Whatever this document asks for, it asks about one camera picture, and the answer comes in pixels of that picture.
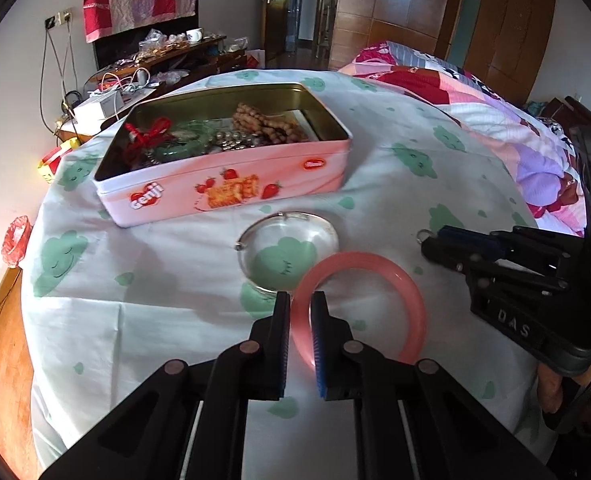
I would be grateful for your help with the pink patchwork quilt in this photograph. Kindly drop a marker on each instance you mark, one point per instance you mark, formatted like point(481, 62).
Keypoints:
point(475, 110)

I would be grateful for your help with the pink tin box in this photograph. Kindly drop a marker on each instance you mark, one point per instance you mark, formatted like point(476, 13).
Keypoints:
point(275, 170)

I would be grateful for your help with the wooden door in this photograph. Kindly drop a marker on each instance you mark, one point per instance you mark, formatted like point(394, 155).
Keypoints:
point(275, 15)

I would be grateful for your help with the white cup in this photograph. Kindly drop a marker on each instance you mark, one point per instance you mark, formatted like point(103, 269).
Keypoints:
point(194, 35)

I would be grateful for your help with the black television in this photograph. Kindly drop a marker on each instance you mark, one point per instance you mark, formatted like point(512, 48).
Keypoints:
point(120, 47)

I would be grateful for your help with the clear plastic bag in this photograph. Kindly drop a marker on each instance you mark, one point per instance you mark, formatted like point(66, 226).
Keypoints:
point(154, 37)

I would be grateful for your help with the red plastic bag bin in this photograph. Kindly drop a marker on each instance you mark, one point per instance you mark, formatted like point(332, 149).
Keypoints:
point(15, 240)

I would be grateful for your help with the silver bangle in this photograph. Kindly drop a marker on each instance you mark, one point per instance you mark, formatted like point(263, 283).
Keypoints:
point(285, 215)

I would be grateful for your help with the red and yellow box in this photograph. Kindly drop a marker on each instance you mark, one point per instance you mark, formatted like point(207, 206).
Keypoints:
point(55, 160)

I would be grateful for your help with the person's right hand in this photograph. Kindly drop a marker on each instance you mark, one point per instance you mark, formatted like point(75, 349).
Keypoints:
point(549, 390)

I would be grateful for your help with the green jade bangle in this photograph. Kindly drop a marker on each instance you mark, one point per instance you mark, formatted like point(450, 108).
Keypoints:
point(175, 152)

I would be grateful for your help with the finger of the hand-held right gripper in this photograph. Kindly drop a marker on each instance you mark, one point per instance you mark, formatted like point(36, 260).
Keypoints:
point(445, 255)
point(470, 241)

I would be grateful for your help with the wall socket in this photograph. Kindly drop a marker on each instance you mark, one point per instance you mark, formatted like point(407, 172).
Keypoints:
point(58, 18)

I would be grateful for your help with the wooden wardrobe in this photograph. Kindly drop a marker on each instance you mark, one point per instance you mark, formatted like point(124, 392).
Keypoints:
point(405, 15)

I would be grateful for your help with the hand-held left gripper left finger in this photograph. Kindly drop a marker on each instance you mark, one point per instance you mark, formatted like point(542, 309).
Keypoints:
point(281, 355)

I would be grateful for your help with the pink bangle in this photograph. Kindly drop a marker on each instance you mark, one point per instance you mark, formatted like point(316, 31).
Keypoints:
point(418, 310)

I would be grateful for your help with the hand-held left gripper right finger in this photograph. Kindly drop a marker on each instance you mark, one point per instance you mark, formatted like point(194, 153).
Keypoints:
point(319, 355)

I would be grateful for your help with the wooden television cabinet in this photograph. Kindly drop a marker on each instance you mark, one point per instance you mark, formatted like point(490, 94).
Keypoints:
point(210, 57)

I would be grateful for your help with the red and pink cover cloth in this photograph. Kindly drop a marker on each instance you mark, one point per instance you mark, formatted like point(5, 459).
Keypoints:
point(135, 2)

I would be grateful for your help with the white cloud print bed sheet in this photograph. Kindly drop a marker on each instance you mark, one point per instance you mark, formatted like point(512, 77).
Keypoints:
point(175, 270)

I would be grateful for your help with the dark patterned pillow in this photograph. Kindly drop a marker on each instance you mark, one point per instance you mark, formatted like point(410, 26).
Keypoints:
point(558, 125)

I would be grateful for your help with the white box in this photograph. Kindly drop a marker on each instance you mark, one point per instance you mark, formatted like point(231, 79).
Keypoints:
point(98, 107)

